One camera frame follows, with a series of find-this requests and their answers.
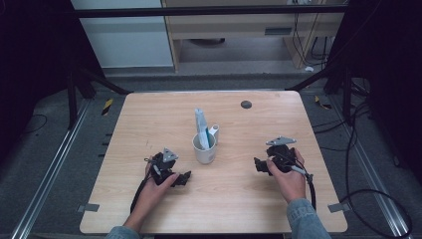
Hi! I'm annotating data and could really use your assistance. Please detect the black horizontal frame bar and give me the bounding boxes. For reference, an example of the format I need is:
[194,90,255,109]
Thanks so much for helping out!
[71,4,350,19]

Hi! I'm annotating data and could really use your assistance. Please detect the black floor cable bundle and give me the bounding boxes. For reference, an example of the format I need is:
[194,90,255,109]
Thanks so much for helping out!
[311,78,372,153]

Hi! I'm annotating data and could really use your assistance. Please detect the yellow black striped tape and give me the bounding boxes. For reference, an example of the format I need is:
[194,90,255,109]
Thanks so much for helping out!
[314,95,333,111]
[101,98,114,118]

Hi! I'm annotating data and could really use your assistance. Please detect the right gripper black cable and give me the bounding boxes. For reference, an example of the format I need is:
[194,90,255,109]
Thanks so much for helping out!
[288,164,317,211]

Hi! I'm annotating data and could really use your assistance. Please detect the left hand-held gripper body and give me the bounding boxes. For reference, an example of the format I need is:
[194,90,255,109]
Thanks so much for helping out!
[148,146,180,186]

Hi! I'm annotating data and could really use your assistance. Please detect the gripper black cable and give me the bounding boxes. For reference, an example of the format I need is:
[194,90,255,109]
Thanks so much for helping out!
[288,164,317,211]
[129,175,152,214]

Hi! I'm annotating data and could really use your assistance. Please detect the grey metal table bracket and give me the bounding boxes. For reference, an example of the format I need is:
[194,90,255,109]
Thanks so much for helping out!
[326,201,352,214]
[77,202,101,213]

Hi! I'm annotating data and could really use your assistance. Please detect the thin black floor cable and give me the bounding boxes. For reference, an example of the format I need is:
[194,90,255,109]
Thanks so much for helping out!
[22,113,49,135]

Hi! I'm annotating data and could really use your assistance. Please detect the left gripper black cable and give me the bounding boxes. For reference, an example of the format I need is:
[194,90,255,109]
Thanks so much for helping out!
[129,175,152,214]

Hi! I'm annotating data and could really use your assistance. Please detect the white cabinet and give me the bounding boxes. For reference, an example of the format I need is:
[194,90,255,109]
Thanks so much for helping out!
[71,0,175,70]

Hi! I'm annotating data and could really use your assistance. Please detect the aluminium floor rail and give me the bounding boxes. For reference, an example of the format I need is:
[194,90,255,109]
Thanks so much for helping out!
[327,95,413,239]
[9,99,94,239]

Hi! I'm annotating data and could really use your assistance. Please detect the person's right hand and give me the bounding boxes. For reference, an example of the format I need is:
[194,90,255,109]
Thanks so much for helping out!
[266,147,308,204]

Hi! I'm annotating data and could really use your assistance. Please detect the white teal toothpaste tube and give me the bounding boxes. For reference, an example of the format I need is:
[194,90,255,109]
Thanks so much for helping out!
[194,108,214,151]

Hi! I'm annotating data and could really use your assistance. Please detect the person's left hand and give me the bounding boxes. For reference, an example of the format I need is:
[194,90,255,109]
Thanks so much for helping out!
[133,161,180,221]

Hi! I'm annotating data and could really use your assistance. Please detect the thick black looped floor cable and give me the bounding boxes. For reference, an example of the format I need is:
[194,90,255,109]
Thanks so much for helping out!
[337,188,414,239]

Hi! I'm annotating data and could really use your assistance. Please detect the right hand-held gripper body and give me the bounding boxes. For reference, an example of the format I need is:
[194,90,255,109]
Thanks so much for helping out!
[265,134,298,174]

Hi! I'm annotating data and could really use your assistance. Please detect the white cup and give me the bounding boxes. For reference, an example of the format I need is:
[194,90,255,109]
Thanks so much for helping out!
[191,123,221,165]

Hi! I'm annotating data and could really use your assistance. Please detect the light wooden desk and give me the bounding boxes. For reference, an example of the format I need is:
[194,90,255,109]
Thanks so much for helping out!
[161,0,346,73]

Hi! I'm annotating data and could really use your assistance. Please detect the black metal stand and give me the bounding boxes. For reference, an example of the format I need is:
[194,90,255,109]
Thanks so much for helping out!
[285,61,355,127]
[65,61,133,131]

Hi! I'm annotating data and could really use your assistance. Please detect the black cables under desk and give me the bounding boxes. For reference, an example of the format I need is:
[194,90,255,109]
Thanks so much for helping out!
[291,12,333,68]

